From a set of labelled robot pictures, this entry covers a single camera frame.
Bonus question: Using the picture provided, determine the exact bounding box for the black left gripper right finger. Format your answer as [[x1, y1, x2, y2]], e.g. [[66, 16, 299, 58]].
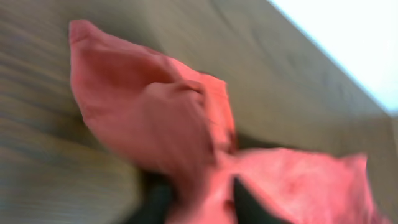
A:
[[233, 177, 290, 224]]

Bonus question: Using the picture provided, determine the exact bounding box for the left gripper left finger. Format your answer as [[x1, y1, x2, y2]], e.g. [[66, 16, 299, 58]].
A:
[[124, 184, 174, 224]]

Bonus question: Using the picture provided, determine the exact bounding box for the red orange t-shirt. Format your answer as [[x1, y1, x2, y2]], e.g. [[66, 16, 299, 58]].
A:
[[69, 20, 389, 223]]

